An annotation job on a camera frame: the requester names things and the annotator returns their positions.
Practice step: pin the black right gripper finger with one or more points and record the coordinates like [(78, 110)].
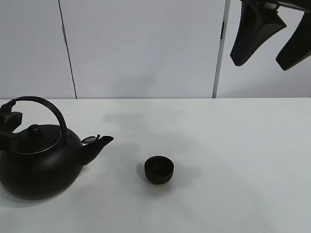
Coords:
[(259, 21), (298, 47)]

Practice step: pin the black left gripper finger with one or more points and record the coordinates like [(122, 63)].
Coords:
[(5, 140), (9, 120)]

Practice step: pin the black round teapot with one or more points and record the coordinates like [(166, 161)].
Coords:
[(44, 160)]

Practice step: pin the small black teacup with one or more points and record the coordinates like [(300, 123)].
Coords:
[(158, 169)]

